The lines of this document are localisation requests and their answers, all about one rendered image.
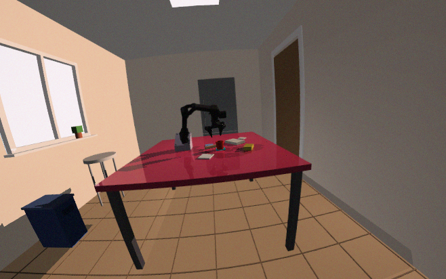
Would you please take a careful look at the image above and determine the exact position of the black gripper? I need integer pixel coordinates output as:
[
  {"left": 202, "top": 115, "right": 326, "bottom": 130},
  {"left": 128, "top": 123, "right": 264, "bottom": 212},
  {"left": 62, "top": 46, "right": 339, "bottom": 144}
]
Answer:
[{"left": 205, "top": 119, "right": 226, "bottom": 137}]

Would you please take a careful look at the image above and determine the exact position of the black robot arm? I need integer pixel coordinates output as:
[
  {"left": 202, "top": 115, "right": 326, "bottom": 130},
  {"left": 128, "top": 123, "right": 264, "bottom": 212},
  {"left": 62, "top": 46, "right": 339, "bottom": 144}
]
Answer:
[{"left": 179, "top": 103, "right": 226, "bottom": 144}]

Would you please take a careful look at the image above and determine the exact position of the yellow block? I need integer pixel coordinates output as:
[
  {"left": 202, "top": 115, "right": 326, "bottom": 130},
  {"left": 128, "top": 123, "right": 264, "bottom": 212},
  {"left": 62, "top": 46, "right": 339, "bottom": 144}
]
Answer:
[{"left": 243, "top": 144, "right": 254, "bottom": 150}]

